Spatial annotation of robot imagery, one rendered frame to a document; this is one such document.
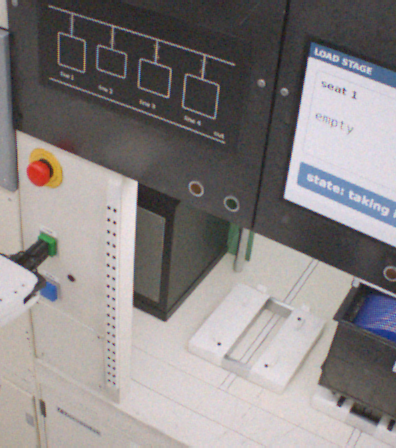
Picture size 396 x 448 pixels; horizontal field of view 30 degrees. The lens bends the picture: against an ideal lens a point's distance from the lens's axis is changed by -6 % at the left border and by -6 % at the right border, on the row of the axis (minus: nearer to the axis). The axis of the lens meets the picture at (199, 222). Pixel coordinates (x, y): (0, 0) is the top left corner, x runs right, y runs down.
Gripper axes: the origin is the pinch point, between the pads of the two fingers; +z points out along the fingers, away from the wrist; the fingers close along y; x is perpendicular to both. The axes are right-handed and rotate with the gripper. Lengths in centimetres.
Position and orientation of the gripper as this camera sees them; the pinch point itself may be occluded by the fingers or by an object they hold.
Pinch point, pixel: (37, 253)
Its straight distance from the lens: 120.7
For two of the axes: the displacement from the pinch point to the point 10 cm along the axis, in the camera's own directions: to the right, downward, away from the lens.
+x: 0.9, -7.6, -6.4
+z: 5.0, -5.2, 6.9
